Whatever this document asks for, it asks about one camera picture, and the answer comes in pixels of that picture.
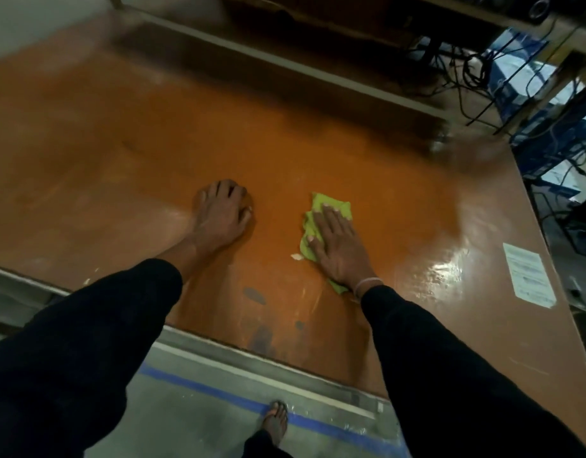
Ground person's right hand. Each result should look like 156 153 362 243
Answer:
306 205 384 295

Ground person's left hand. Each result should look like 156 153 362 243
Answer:
187 179 255 259

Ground green cleaning cloth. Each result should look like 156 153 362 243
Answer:
299 192 353 295

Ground person's right forearm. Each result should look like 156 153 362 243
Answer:
359 281 586 458

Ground person's left forearm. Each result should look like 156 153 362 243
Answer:
0 232 199 458

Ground blue floor tape strip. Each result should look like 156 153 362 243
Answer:
139 364 410 458

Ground person's foot in sandal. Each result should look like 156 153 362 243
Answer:
262 400 289 446

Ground white paper label sheet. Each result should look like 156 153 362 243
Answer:
502 242 557 309

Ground person's black trouser leg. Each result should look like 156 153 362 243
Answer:
242 430 294 458

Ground blue and white cardboard box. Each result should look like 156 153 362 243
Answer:
481 27 586 124

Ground black round device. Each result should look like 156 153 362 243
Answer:
528 0 553 22

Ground white wrist bracelet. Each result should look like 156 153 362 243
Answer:
352 277 385 301

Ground tangle of black cables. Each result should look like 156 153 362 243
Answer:
405 35 586 263

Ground wooden shelf frame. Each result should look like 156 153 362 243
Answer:
407 0 586 139

